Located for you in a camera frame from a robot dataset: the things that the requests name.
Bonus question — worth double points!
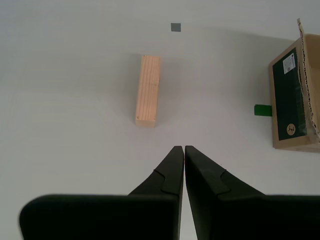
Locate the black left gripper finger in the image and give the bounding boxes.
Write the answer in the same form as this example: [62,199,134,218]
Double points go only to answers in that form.
[184,145,320,240]
[19,145,185,240]

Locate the light wooden block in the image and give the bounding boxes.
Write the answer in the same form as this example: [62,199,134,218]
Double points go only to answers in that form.
[135,55,161,129]

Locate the open brown cardboard box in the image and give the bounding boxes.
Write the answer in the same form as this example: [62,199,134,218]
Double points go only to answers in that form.
[268,17,320,153]

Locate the small green tape marker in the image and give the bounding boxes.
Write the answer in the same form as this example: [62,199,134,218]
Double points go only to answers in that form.
[254,104,273,117]

